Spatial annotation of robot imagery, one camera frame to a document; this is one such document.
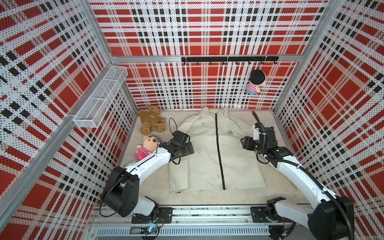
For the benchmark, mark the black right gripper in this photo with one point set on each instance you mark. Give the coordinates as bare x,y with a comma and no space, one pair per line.
248,142

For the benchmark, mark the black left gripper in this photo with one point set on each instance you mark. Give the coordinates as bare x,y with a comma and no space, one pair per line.
188,151

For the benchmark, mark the green circuit board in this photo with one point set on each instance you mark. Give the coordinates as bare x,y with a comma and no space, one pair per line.
149,231

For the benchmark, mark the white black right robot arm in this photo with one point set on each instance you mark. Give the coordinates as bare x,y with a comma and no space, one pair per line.
329,217

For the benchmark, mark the hanging doll blue pants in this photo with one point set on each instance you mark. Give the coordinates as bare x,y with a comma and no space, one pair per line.
257,80

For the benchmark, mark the pink striped doll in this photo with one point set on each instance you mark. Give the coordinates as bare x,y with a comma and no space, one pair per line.
150,144

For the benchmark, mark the black hook rail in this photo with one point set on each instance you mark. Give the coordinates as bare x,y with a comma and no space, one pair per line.
229,59

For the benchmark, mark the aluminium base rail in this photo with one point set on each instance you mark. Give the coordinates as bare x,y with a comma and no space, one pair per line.
187,222

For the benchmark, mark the brown teddy bear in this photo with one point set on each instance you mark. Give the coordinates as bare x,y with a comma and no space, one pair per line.
151,120

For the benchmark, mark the white wire mesh basket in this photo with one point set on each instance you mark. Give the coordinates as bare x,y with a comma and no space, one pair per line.
102,95

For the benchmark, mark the cream white zip jacket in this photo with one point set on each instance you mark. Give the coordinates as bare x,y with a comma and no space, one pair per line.
219,161

